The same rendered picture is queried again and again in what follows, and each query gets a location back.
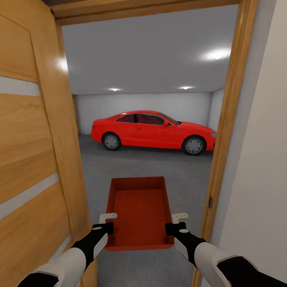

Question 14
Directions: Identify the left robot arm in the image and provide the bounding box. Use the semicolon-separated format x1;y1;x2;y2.
17;213;117;287

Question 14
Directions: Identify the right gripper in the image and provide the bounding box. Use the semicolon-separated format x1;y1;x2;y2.
165;222;186;236

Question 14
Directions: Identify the storage box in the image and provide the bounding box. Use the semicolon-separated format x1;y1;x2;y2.
104;177;175;252

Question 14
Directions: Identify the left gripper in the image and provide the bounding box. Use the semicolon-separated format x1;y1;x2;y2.
92;222;114;235

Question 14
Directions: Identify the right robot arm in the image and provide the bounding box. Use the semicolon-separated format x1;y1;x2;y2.
165;213;287;287

